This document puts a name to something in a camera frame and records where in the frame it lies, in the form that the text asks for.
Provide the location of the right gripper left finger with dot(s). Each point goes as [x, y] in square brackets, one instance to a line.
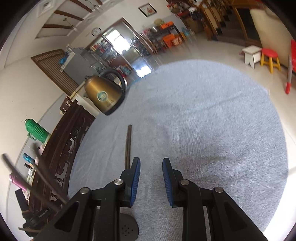
[119, 193]

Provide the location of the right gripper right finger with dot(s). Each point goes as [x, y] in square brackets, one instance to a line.
[183, 193]

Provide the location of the black utensil holder cup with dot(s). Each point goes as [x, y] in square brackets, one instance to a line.
[128, 228]

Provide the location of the dark carved wooden sideboard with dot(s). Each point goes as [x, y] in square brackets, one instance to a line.
[60, 150]

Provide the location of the purple water bottle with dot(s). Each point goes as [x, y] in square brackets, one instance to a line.
[16, 181]

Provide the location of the small black bottle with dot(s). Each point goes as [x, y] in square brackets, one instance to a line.
[28, 166]

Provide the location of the teal water bottle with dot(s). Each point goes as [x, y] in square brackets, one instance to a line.
[28, 158]

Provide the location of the light blue table cloth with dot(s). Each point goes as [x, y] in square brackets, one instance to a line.
[215, 124]

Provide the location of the green thermos jug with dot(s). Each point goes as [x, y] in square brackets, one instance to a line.
[36, 132]

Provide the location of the gold electric kettle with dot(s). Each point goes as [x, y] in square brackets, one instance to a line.
[105, 94]

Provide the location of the white chest freezer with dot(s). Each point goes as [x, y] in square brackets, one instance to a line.
[82, 98]

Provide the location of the wooden chair behind sideboard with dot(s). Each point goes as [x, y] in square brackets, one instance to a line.
[65, 105]

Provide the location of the grey refrigerator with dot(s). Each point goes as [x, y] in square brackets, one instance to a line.
[80, 64]

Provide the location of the red white toy bat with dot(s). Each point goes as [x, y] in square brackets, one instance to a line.
[291, 66]

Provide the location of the white small stool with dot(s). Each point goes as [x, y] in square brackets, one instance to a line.
[252, 55]

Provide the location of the dark wooden side table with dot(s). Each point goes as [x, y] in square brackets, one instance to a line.
[165, 38]

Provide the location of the red and yellow stool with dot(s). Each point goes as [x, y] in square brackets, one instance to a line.
[270, 57]

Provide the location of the orange box on table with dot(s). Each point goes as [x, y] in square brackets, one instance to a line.
[166, 25]

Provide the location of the cream sofa armrest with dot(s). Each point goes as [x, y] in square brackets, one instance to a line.
[272, 32]

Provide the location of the round wall clock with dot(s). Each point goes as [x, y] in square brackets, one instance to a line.
[96, 32]

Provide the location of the framed wall picture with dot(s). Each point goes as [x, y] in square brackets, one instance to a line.
[147, 10]

